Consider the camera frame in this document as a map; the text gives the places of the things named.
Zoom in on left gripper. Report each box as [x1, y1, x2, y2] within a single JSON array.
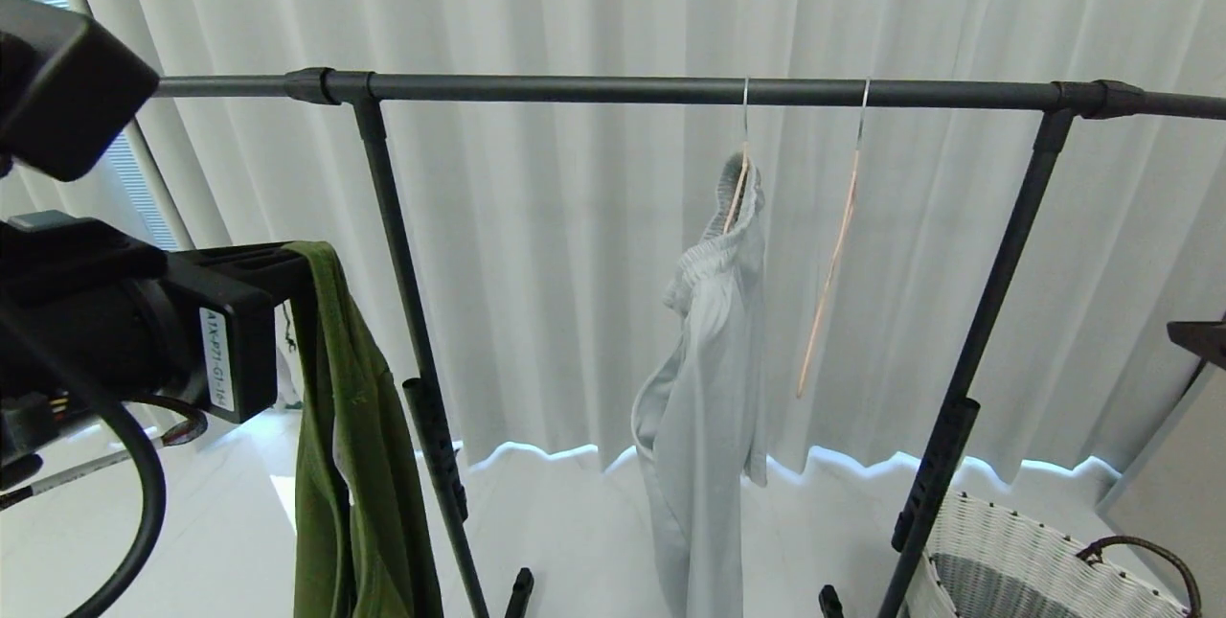
[[0, 211, 288, 425]]

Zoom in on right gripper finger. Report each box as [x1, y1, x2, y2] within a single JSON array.
[[1167, 319, 1226, 372]]

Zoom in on green garment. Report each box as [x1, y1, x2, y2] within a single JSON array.
[[281, 240, 446, 618]]

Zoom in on pink clothes hanger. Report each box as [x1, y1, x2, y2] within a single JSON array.
[[795, 80, 873, 401], [720, 77, 755, 238]]

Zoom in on pale grey shorts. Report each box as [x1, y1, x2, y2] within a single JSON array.
[[629, 150, 770, 618]]

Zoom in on white laundry basket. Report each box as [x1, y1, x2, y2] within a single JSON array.
[[900, 492, 1203, 618]]

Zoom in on black clothes rack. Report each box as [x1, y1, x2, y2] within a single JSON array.
[[153, 67, 1226, 618]]

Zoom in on window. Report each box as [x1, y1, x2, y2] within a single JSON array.
[[17, 0, 197, 253]]

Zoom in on black cable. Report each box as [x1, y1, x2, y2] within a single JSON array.
[[62, 398, 170, 618]]

